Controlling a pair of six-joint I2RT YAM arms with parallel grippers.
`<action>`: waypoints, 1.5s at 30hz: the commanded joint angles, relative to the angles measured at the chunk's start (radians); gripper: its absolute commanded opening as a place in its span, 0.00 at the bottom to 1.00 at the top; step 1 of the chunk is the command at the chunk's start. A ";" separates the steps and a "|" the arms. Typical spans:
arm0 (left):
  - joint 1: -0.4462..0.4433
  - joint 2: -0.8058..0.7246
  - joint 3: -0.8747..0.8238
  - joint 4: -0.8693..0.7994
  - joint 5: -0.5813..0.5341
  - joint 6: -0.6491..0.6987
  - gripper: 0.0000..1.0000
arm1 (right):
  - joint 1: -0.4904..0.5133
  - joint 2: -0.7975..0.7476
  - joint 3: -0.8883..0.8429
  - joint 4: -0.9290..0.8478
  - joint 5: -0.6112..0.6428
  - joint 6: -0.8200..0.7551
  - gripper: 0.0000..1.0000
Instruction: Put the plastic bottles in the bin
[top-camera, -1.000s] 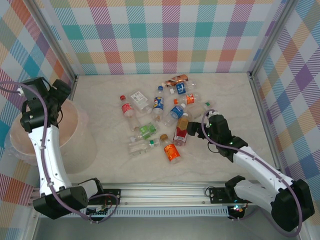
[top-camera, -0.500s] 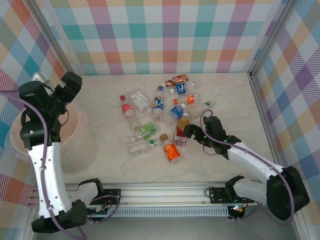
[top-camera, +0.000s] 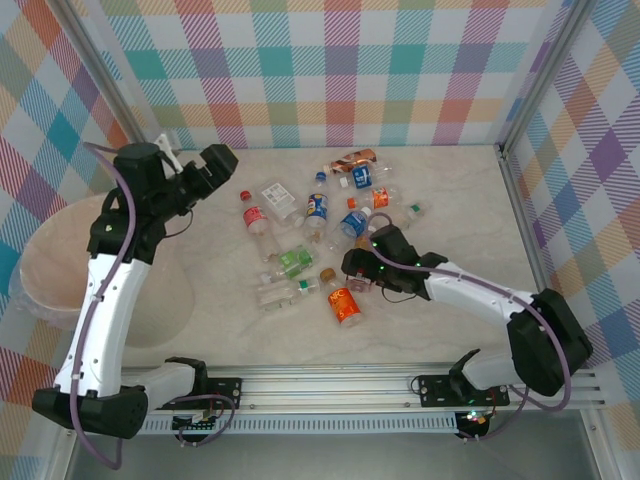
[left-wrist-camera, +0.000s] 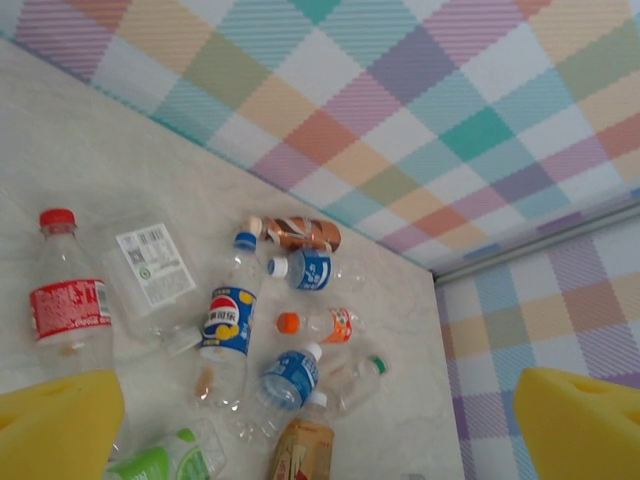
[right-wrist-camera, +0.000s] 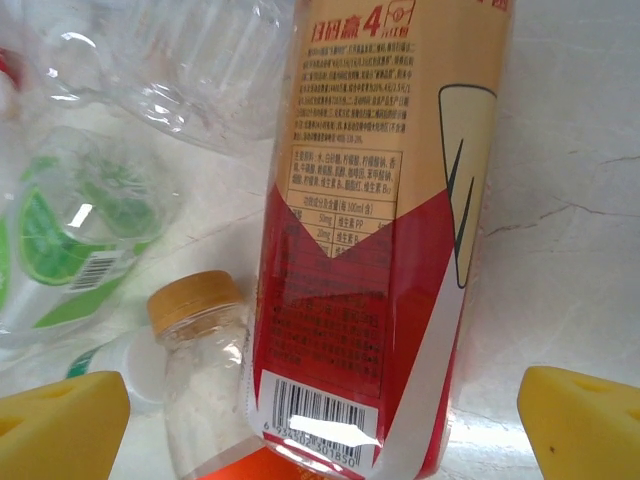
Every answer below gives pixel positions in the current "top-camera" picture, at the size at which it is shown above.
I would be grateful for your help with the blue label white cap bottle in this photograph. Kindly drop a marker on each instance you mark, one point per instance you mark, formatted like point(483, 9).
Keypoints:
point(351, 223)

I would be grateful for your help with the clear bottle green cap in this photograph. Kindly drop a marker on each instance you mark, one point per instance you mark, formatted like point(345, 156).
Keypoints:
point(415, 210)

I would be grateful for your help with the orange label orange cap bottle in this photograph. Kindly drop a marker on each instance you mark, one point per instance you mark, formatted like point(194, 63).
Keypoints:
point(381, 197)

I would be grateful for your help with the red label red cap bottle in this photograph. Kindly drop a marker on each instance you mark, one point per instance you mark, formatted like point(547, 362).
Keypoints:
point(253, 216)

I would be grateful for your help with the square clear white label bottle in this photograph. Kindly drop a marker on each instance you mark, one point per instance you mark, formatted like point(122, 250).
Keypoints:
point(277, 197)

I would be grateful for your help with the blue yellow label blue cap bottle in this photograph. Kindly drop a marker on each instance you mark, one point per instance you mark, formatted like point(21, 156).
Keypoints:
point(317, 206)

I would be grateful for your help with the green label plastic bottle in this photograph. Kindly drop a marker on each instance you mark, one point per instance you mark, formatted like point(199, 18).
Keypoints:
point(295, 260)

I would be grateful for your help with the clear bottle green white label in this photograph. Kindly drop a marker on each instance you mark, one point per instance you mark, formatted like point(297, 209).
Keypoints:
point(280, 297)

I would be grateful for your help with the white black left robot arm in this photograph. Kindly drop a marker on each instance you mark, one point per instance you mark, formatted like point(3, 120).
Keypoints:
point(110, 300)

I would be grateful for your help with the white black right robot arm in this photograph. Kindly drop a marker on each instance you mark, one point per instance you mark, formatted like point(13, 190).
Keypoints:
point(480, 295)

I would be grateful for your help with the round beige bin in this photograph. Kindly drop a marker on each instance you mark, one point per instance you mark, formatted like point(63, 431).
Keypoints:
point(50, 250)

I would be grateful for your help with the clear plastic bin liner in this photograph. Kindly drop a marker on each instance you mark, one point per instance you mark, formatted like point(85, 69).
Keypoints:
point(17, 300)

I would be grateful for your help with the clear bottle square blue label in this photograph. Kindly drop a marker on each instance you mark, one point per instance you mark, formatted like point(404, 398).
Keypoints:
point(361, 176)

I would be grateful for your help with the copper brown label bottle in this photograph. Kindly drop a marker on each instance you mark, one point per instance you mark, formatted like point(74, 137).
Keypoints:
point(352, 160)

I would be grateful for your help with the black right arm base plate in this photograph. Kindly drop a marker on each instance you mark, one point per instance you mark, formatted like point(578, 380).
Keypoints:
point(435, 390)

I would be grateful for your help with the aluminium side rail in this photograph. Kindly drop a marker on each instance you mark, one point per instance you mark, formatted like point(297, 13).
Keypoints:
point(520, 210)

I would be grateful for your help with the aluminium mounting rail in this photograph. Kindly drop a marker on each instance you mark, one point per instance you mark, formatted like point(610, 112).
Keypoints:
point(325, 387)

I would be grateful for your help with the aluminium corner post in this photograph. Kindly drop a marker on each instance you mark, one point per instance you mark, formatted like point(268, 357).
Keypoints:
point(100, 65)
point(550, 65)

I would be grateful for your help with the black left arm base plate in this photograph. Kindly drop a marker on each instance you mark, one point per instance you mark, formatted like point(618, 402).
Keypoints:
point(227, 392)

